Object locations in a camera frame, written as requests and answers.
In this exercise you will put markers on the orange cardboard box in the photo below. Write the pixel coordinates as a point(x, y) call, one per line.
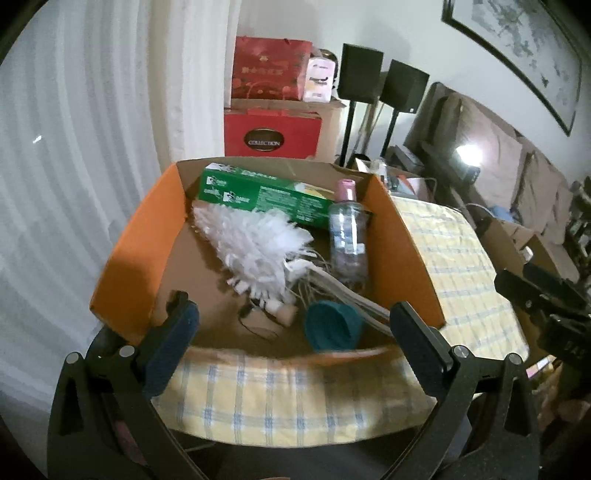
point(159, 253)

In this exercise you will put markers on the yellow plaid cloth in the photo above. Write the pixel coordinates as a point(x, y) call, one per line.
point(321, 399)

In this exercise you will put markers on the teal cup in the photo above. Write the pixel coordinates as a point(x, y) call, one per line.
point(331, 326)

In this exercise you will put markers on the brown sofa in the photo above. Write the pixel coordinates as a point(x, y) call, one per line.
point(487, 169)

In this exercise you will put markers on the red collection box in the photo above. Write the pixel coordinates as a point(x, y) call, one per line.
point(271, 133)

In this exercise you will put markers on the white feather duster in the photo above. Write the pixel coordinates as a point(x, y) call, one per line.
point(269, 259)

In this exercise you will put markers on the large brown cardboard box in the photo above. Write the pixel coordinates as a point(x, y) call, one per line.
point(329, 112)

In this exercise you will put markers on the right black speaker on stand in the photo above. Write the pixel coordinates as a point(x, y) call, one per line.
point(403, 91)

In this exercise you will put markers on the red gift bag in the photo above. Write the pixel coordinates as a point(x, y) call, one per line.
point(269, 68)

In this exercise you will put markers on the clear bottle pink cap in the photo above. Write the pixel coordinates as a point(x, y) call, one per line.
point(348, 221)

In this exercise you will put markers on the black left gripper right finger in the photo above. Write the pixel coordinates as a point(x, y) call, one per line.
point(484, 423)

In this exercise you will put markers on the small pink white box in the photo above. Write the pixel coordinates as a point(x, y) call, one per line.
point(319, 80)

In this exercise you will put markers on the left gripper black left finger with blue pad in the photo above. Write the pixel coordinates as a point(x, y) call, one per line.
point(102, 423)

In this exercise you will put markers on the left black speaker on stand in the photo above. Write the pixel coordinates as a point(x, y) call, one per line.
point(359, 79)

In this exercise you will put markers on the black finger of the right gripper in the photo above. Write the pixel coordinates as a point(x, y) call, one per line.
point(562, 331)
point(554, 286)

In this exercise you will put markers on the framed ink painting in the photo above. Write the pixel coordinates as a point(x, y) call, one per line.
point(527, 38)

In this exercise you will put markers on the brown cardboard box right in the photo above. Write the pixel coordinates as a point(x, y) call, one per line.
point(510, 246)

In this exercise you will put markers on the green toothpaste box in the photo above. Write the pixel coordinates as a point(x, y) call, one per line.
point(249, 190)

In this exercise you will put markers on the black speaker on stand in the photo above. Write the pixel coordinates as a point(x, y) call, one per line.
point(403, 91)
point(359, 79)

